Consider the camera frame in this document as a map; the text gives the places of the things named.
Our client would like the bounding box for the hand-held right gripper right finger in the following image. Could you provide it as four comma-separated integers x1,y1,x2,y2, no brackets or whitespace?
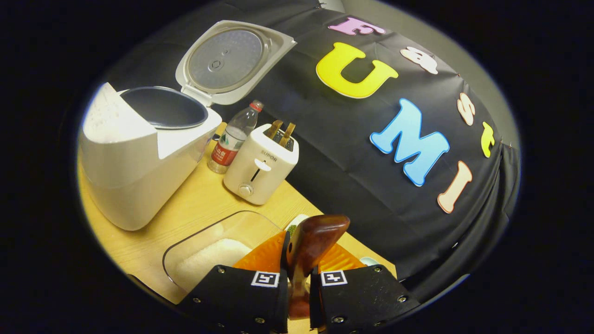
310,244,420,334

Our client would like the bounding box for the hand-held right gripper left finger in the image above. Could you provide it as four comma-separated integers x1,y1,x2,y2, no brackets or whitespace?
179,231,291,334

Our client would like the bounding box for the white rice heap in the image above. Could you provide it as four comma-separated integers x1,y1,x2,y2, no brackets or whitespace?
175,238,253,290

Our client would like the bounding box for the brown wooden spoon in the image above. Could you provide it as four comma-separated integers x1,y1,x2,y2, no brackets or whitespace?
286,214,351,320

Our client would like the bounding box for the white rice cooker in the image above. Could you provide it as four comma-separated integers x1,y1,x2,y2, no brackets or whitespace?
80,20,297,231

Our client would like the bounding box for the clear glass tray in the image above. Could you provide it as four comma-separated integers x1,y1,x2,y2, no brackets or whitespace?
162,210,284,294

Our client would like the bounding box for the white divided bean dish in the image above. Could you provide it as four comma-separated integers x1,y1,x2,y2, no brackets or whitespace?
284,213,310,237

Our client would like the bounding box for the white toaster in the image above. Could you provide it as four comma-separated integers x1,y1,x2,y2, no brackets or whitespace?
223,122,300,206

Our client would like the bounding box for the black backdrop cloth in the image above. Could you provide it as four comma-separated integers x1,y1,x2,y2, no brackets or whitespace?
100,0,520,304

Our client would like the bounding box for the clear plastic water bottle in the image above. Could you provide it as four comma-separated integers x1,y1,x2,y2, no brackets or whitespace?
207,100,264,174

